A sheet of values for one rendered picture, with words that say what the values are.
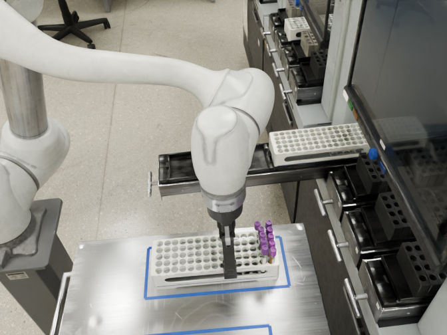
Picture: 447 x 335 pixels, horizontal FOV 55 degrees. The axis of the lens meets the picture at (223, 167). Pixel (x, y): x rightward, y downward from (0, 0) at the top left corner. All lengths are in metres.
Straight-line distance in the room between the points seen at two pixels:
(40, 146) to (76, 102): 1.85
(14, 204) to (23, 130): 0.20
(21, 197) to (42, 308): 0.48
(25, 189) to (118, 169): 1.26
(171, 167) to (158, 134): 1.37
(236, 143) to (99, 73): 0.28
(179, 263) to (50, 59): 0.52
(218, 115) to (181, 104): 2.19
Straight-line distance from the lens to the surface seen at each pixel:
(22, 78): 1.15
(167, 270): 1.03
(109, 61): 0.82
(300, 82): 1.63
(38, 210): 1.47
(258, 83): 0.86
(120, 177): 2.49
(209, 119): 0.71
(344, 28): 1.39
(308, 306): 1.04
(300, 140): 1.32
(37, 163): 1.34
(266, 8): 2.32
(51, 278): 1.52
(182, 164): 1.33
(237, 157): 0.73
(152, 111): 2.89
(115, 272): 1.12
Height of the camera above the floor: 1.74
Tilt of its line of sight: 46 degrees down
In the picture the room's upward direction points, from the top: 4 degrees counter-clockwise
